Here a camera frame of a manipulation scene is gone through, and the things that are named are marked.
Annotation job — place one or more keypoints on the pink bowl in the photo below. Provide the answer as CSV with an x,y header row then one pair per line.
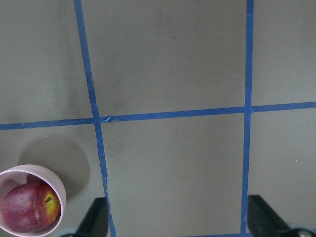
x,y
22,174

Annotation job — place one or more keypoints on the red apple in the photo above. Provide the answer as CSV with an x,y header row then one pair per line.
x,y
31,207

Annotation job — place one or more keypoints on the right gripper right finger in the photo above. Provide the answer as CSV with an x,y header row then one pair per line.
x,y
263,221

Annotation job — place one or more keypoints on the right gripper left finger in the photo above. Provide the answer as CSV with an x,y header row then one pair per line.
x,y
96,221

